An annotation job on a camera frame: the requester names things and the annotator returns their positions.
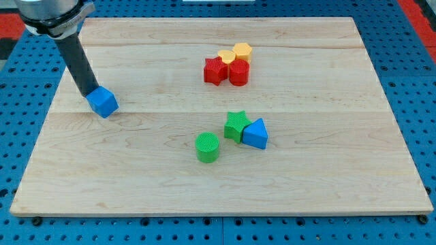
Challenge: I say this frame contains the blue cube block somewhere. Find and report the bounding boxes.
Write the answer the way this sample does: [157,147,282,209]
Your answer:
[85,86,119,118]

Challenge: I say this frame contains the green star block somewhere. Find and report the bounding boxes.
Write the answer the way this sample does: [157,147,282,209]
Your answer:
[224,110,252,144]

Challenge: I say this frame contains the green cylinder block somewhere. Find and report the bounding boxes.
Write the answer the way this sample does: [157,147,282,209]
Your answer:
[195,131,220,163]

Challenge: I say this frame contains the blue triangle block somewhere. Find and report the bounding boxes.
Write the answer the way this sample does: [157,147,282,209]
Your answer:
[242,118,268,150]

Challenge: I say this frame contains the red star block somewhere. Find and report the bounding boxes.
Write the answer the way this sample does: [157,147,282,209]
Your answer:
[203,56,228,86]

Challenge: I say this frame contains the red cylinder block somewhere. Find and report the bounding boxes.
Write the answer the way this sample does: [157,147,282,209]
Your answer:
[229,59,250,86]

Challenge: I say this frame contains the yellow heart block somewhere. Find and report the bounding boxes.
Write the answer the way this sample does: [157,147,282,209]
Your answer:
[217,50,236,65]

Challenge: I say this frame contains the yellow hexagon block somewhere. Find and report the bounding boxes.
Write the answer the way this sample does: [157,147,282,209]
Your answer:
[232,43,253,63]

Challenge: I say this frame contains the light wooden board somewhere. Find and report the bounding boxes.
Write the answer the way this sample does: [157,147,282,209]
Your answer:
[10,17,433,217]

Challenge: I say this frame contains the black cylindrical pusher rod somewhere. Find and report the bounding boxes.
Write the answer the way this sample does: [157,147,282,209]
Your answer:
[54,33,99,97]

